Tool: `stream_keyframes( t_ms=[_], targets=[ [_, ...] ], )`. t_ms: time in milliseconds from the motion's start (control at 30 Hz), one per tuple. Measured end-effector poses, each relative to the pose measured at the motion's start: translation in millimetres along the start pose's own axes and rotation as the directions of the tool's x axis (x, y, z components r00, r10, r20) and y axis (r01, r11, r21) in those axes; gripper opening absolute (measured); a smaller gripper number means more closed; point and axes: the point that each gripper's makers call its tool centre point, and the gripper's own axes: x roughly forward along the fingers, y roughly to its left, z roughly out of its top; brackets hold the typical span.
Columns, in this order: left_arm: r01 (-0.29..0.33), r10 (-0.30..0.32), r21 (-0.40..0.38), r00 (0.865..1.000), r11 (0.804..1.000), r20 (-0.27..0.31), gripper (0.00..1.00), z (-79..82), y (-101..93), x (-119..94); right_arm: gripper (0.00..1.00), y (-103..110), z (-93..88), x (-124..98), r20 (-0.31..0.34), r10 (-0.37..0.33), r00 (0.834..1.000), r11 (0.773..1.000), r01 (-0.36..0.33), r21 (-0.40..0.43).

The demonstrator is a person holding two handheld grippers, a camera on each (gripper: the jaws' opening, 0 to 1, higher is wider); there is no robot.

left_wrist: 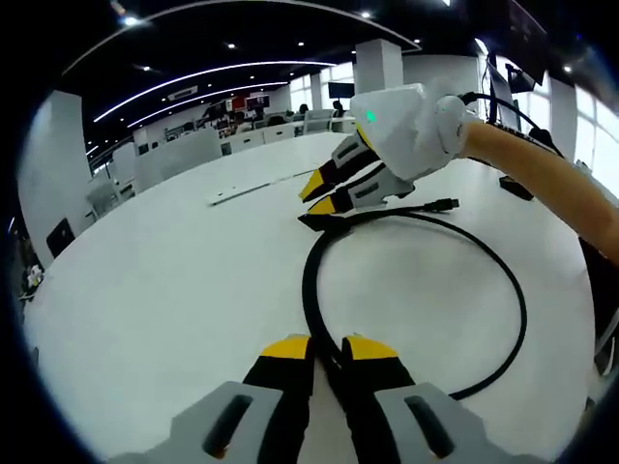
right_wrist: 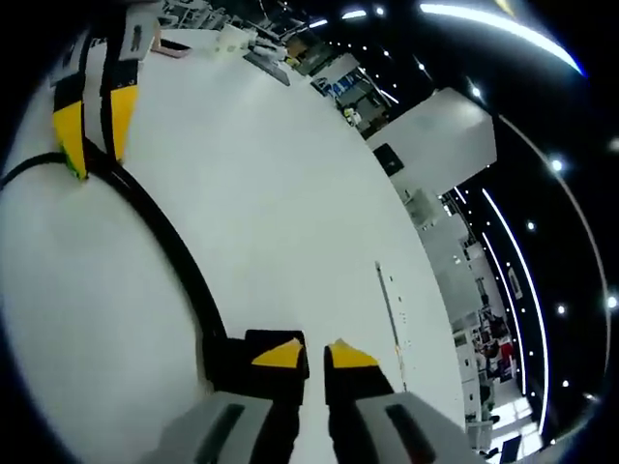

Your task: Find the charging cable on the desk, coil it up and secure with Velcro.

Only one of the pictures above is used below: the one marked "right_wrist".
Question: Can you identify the white square pillar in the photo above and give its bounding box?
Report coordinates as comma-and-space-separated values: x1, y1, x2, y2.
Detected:
366, 86, 499, 195

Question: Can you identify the white cup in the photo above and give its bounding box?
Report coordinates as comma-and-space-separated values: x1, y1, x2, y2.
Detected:
214, 23, 246, 55

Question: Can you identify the white desk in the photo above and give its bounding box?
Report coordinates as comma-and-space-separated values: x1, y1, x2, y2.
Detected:
0, 26, 466, 464

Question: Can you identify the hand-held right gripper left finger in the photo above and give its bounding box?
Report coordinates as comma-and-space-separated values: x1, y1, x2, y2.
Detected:
159, 336, 310, 464

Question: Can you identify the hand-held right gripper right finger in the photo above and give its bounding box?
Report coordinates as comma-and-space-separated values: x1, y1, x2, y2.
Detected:
322, 336, 481, 464

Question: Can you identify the black panel on pillar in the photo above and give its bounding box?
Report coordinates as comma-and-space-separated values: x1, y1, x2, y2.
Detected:
373, 142, 405, 176

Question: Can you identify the black Velcro strap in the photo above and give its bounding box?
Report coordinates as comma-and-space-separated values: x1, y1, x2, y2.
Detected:
207, 329, 310, 394

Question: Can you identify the black charging cable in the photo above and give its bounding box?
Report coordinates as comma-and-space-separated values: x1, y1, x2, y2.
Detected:
0, 144, 231, 388

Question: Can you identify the smartphone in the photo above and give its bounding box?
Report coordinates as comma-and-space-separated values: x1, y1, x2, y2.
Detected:
151, 40, 192, 61

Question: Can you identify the dark grey laptop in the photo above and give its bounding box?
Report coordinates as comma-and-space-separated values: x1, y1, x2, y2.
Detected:
243, 49, 292, 88

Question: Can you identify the long ceiling light strip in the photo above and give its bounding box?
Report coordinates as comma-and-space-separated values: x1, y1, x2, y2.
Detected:
418, 1, 590, 77

